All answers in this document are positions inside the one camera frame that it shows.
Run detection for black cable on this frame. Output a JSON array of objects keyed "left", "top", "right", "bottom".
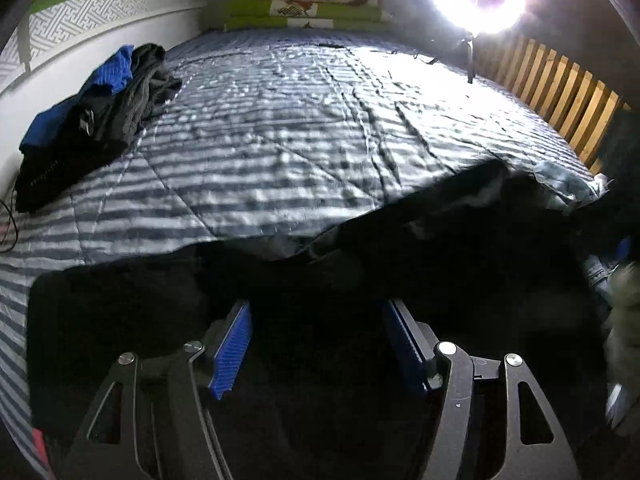
[{"left": 0, "top": 199, "right": 22, "bottom": 255}]

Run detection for black folded garment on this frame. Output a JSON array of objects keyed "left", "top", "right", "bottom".
[{"left": 14, "top": 100, "right": 146, "bottom": 214}]

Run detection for lamp stand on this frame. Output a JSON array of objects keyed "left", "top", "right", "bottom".
[{"left": 424, "top": 34, "right": 477, "bottom": 85}]

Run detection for blue denim jeans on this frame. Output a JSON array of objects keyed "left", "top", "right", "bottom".
[{"left": 531, "top": 160, "right": 627, "bottom": 306}]

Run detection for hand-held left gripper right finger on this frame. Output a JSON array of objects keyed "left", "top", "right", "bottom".
[{"left": 382, "top": 299, "right": 581, "bottom": 480}]

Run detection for striped bed cover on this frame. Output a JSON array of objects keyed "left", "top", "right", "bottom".
[{"left": 0, "top": 27, "right": 608, "bottom": 480}]

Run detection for green patterned folded blanket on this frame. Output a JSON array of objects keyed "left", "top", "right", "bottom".
[{"left": 221, "top": 0, "right": 394, "bottom": 32}]

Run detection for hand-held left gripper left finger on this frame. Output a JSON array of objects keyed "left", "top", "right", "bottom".
[{"left": 60, "top": 300, "right": 252, "bottom": 480}]

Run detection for wooden slatted bed frame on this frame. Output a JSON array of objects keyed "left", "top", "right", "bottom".
[{"left": 487, "top": 34, "right": 632, "bottom": 177}]

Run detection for dark grey knit garment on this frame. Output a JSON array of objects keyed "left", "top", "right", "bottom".
[{"left": 82, "top": 43, "right": 184, "bottom": 157}]

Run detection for black pants with red trim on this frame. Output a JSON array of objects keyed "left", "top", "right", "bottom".
[{"left": 27, "top": 159, "right": 618, "bottom": 480}]

